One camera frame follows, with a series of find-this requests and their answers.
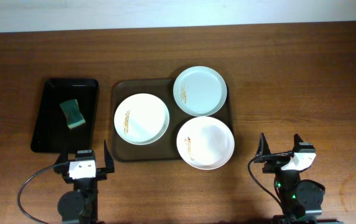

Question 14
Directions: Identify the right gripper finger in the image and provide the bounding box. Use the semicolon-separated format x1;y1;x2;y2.
293;134;303;152
256;133;271;157

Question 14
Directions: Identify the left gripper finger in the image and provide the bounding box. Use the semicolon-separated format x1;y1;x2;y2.
55;146;68;164
104;140;115;173

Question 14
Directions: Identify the green kitchen sponge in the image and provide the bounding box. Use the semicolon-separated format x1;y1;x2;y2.
60;99;86;130

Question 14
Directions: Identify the white plate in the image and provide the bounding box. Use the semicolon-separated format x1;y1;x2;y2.
176;116;235;170
114;93;170;146

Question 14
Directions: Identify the pale blue plate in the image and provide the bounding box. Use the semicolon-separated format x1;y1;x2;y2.
172;66;228;116

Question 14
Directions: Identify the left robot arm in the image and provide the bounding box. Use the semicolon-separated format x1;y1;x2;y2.
54;143;115;224

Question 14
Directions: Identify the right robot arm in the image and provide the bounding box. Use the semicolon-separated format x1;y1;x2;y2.
248;134;339;224

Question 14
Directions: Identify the black rectangular tray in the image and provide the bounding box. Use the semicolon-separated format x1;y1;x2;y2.
30;78;99;153

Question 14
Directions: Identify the brown plastic serving tray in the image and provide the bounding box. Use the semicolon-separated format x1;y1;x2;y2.
111;78;234;162

